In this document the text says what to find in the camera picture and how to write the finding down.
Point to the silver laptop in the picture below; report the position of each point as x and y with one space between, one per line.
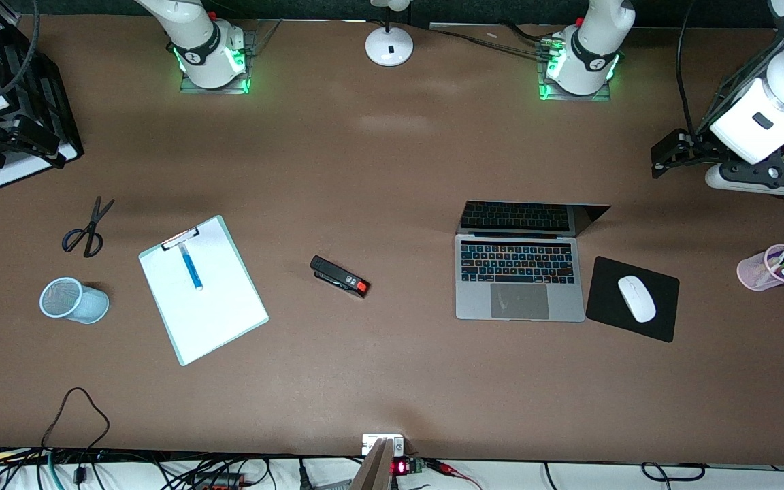
521 299

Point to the blue marker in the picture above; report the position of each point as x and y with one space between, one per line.
191 269

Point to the black stacked paper tray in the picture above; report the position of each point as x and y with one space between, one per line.
52 102

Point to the pink translucent pen cup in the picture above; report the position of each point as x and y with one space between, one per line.
753 272

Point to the white computer mouse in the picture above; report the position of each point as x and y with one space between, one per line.
637 299

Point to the black mouse pad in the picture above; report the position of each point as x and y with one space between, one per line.
603 299

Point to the light blue mesh cup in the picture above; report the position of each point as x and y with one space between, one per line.
89 306

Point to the white clipboard paper sheet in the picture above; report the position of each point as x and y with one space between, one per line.
208 313

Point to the teal clipboard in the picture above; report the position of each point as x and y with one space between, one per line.
182 361

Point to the white lamp base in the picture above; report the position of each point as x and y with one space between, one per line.
389 47

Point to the black stapler red tip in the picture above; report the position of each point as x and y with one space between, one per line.
337 274

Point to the red clip lead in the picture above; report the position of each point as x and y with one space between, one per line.
450 468

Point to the orange power strip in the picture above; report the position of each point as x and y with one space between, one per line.
218 482

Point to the red display circuit board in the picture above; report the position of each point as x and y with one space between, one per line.
409 467

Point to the white socket block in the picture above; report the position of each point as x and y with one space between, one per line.
371 442

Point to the wooden bracket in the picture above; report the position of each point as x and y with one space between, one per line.
375 469

